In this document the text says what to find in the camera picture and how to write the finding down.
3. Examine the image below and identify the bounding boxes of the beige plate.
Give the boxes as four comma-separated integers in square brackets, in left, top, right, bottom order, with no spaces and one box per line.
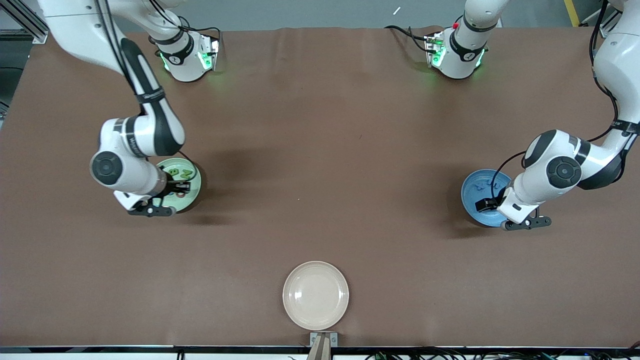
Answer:
[282,261,350,331]

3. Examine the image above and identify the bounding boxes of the aluminium frame profile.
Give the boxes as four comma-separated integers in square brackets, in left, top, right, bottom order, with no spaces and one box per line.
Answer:
[0,0,51,45]
[597,19,624,39]

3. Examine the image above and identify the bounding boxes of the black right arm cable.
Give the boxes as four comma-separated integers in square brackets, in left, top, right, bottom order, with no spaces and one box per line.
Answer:
[97,0,197,168]

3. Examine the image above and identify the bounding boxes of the tangled black cables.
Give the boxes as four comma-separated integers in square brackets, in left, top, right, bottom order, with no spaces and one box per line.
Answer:
[365,347,640,360]

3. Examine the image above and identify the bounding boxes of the blue plate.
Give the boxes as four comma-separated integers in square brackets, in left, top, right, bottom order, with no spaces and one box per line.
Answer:
[461,169,513,228]

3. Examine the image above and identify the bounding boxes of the black left base cable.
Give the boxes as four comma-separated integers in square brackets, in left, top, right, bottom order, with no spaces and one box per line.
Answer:
[384,25,432,53]

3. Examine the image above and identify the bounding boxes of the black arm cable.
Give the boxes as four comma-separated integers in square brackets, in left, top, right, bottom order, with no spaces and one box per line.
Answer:
[490,0,640,201]
[97,0,197,168]

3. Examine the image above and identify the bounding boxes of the black right base cable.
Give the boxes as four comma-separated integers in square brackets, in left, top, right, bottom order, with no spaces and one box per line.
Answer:
[172,15,222,41]

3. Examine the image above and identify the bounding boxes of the mint green plate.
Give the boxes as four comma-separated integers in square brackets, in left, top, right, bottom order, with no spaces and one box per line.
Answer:
[156,158,202,213]

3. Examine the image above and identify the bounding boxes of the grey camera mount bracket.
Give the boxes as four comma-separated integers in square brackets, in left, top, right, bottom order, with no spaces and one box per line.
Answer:
[309,332,339,360]

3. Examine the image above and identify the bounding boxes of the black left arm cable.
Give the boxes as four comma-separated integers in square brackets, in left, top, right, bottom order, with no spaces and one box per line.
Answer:
[490,0,640,201]

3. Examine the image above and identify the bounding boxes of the black base cable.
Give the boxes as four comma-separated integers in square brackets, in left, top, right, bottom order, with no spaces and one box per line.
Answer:
[384,25,432,53]
[172,15,222,41]

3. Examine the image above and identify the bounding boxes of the brown table cover sheet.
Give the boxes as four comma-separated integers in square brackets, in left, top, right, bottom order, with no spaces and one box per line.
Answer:
[0,26,640,348]

